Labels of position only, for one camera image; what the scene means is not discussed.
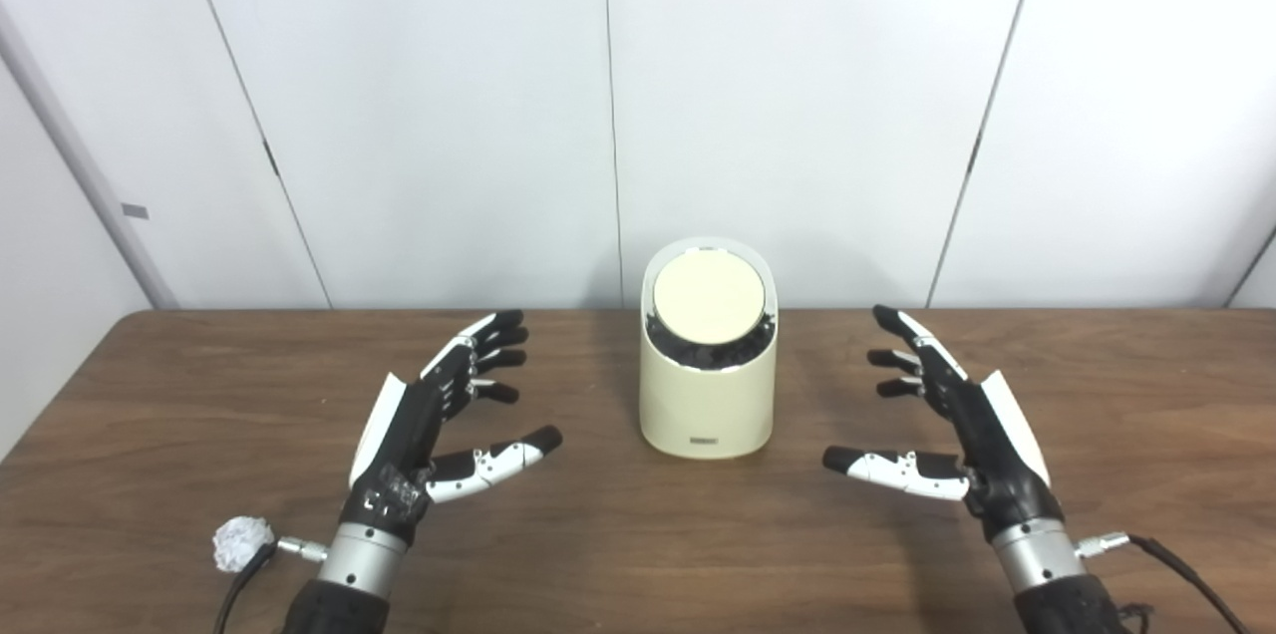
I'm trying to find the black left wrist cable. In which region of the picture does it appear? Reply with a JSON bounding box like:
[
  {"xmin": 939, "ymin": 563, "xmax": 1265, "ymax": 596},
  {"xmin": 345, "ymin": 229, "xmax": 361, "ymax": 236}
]
[{"xmin": 212, "ymin": 534, "xmax": 330, "ymax": 634}]

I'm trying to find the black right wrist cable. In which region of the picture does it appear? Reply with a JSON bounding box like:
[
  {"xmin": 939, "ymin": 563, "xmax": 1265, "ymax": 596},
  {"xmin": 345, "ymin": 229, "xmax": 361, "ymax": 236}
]
[{"xmin": 1075, "ymin": 532, "xmax": 1252, "ymax": 634}]

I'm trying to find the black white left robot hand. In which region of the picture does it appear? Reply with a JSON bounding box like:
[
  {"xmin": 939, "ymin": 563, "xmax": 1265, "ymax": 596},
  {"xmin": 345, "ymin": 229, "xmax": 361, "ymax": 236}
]
[{"xmin": 339, "ymin": 309, "xmax": 564, "ymax": 547}]

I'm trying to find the white paper ball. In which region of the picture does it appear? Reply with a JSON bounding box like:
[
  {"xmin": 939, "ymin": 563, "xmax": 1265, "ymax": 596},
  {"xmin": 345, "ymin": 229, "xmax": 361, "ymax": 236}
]
[{"xmin": 212, "ymin": 515, "xmax": 276, "ymax": 574}]

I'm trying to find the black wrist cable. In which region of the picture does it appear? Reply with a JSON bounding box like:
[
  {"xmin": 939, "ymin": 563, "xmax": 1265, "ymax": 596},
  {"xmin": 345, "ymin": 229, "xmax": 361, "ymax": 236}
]
[
  {"xmin": 212, "ymin": 534, "xmax": 330, "ymax": 634},
  {"xmin": 1075, "ymin": 532, "xmax": 1252, "ymax": 634}
]

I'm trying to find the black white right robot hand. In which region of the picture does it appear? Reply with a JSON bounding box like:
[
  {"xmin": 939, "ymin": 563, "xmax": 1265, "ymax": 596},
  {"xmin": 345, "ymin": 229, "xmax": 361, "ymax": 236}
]
[{"xmin": 822, "ymin": 304, "xmax": 1066, "ymax": 543}]

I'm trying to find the grey wall corner trim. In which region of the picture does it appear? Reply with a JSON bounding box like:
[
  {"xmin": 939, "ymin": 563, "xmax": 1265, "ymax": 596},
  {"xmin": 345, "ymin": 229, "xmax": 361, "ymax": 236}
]
[{"xmin": 0, "ymin": 1, "xmax": 180, "ymax": 309}]

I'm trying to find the black bin liner bag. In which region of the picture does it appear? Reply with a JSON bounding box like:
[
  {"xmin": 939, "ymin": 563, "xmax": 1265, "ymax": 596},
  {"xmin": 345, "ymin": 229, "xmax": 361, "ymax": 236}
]
[{"xmin": 646, "ymin": 310, "xmax": 777, "ymax": 371}]

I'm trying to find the cream round bin lid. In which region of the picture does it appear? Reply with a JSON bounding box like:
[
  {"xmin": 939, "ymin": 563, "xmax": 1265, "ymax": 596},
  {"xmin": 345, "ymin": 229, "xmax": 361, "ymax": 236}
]
[{"xmin": 653, "ymin": 250, "xmax": 767, "ymax": 346}]

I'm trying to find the cream-colored trash bin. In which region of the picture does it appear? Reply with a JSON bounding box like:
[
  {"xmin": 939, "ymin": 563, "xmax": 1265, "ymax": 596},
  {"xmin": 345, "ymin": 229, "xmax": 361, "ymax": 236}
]
[{"xmin": 638, "ymin": 237, "xmax": 779, "ymax": 462}]

